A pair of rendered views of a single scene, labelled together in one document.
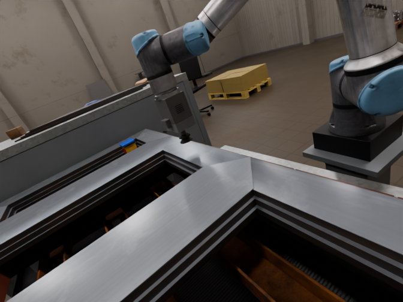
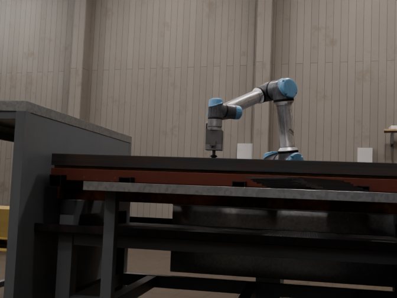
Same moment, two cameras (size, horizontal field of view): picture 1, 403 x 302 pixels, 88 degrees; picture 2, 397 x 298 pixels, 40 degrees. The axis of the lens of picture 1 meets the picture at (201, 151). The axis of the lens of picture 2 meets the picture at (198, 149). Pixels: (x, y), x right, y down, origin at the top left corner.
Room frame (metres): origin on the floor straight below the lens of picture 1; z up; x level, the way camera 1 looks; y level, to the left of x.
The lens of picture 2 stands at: (-1.02, 2.29, 0.73)
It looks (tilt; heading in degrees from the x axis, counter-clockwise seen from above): 5 degrees up; 308
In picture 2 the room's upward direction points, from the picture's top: 2 degrees clockwise
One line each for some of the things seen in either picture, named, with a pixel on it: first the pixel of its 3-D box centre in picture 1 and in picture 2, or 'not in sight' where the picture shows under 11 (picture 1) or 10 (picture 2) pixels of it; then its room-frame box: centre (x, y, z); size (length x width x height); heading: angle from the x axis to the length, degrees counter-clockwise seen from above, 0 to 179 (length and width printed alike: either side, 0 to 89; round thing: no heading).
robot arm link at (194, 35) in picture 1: (187, 42); (228, 112); (0.62, -0.07, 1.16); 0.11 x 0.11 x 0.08; 71
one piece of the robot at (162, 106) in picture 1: (170, 111); (213, 138); (0.63, 0.04, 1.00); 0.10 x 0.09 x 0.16; 116
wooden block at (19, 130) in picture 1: (16, 132); not in sight; (1.33, 0.98, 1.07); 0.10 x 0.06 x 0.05; 21
